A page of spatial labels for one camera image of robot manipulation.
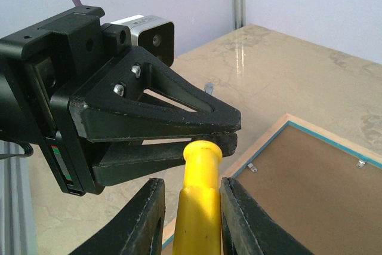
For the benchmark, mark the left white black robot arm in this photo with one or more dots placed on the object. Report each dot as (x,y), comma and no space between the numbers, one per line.
(101,99)

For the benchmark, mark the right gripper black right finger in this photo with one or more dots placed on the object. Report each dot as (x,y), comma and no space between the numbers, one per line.
(248,229)

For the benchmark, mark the teal wooden picture frame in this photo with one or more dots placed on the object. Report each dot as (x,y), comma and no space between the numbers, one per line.
(321,188)

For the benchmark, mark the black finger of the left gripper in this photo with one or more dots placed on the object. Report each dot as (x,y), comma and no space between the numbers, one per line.
(124,161)
(135,96)

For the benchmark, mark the yellow handled screwdriver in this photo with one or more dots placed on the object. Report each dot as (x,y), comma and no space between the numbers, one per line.
(198,221)

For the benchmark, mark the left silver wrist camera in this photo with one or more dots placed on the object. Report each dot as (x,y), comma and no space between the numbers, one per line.
(153,33)

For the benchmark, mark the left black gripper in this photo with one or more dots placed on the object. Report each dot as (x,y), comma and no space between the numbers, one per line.
(42,67)

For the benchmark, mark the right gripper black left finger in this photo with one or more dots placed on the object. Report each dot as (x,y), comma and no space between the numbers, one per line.
(136,229)

